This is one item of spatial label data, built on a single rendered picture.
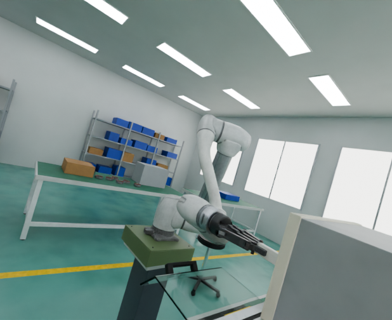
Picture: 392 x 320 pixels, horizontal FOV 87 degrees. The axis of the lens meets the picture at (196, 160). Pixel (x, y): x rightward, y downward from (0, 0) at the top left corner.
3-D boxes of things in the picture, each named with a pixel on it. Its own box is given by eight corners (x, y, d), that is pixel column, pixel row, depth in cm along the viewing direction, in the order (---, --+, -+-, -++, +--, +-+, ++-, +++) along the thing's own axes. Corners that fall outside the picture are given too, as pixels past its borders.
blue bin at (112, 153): (102, 155, 641) (104, 146, 642) (115, 158, 668) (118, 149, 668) (106, 157, 609) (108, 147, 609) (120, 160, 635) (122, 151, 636)
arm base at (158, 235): (137, 228, 136) (140, 220, 137) (165, 229, 151) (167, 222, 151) (150, 241, 122) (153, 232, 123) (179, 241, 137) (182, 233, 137)
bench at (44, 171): (20, 211, 293) (35, 160, 294) (155, 220, 430) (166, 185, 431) (14, 242, 223) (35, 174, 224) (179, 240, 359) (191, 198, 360)
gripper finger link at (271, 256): (259, 242, 58) (257, 242, 58) (281, 254, 53) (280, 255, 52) (255, 252, 58) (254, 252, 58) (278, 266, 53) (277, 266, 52)
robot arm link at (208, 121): (200, 123, 109) (224, 131, 111) (203, 105, 122) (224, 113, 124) (192, 141, 118) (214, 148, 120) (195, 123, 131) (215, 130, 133)
